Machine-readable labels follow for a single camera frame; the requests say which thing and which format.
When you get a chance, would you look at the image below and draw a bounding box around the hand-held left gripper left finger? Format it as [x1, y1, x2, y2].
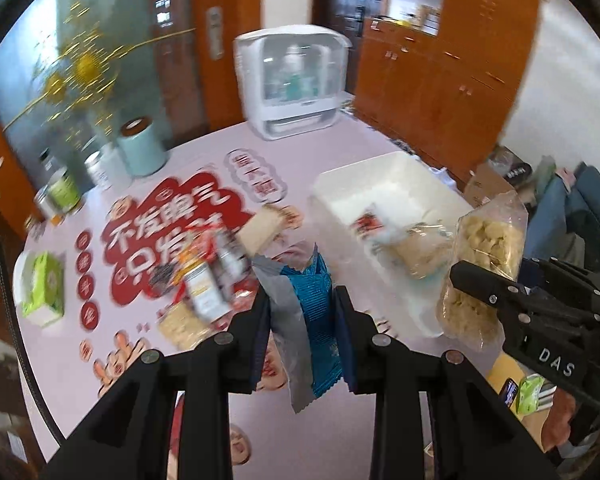
[42, 285, 273, 480]

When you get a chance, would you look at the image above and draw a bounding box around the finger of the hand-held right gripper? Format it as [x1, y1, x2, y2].
[522, 257, 600, 307]
[449, 260, 600, 327]

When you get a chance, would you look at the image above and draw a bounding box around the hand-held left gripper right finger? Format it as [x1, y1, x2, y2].
[332, 285, 556, 480]

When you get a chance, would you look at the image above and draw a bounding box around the clear bag of round crackers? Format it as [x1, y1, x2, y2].
[435, 195, 530, 353]

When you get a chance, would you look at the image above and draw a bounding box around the blue silver snack packet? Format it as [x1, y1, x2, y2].
[252, 242, 343, 413]

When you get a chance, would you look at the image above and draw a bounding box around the pile of snack packets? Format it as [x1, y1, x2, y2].
[147, 227, 261, 353]

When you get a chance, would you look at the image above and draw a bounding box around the tan cracker packet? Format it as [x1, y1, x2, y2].
[235, 205, 287, 258]

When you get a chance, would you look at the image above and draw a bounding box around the white plastic storage bin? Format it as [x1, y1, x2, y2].
[307, 151, 488, 338]

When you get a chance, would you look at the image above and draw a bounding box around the green wipes pack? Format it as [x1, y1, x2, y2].
[515, 375, 558, 416]

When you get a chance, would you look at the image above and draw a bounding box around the yellow stool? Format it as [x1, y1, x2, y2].
[485, 352, 556, 411]

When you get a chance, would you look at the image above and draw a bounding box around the black smartphone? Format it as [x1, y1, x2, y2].
[500, 377, 521, 408]

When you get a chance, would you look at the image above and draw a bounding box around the clear bag of pale crackers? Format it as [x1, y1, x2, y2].
[390, 222, 456, 281]

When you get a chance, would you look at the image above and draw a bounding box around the brown paper bag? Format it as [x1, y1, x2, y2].
[542, 390, 578, 453]

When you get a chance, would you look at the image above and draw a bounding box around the blue clothing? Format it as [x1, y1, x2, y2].
[522, 162, 600, 271]

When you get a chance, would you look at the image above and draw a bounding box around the cardboard box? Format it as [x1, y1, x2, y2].
[462, 145, 533, 208]

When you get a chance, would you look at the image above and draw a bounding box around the red snack packet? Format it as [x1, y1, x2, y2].
[352, 205, 406, 256]

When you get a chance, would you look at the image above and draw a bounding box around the printed pink tablecloth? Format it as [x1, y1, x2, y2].
[12, 110, 506, 480]

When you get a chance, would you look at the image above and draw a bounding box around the green tissue pack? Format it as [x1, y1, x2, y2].
[20, 251, 66, 328]

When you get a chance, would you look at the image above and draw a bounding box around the pale teal roll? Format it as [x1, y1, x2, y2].
[117, 117, 170, 177]

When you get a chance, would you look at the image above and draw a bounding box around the white cylinder container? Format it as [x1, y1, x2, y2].
[100, 141, 131, 186]

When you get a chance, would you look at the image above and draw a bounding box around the white sterilizer cabinet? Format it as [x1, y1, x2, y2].
[232, 25, 353, 141]

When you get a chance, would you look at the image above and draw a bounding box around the green label jar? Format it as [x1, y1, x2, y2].
[45, 167, 83, 213]

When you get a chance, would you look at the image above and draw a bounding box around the silver can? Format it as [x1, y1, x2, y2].
[32, 187, 56, 221]

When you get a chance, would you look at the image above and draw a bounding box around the brown wooden door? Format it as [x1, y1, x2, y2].
[190, 0, 266, 131]

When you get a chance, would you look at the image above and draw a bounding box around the white bottle teal label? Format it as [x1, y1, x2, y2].
[280, 45, 311, 103]

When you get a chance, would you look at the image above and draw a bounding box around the clear jar dark lid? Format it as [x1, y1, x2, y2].
[36, 149, 66, 181]

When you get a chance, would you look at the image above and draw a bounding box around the dark wooden door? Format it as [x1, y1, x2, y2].
[312, 0, 376, 41]

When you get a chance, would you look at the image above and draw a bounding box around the glass panel gold decoration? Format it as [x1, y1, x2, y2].
[0, 0, 201, 161]

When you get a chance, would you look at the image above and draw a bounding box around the wooden wall cabinet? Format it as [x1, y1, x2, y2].
[352, 0, 543, 176]

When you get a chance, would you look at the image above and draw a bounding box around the silver door handle plate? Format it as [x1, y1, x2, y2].
[206, 6, 224, 61]

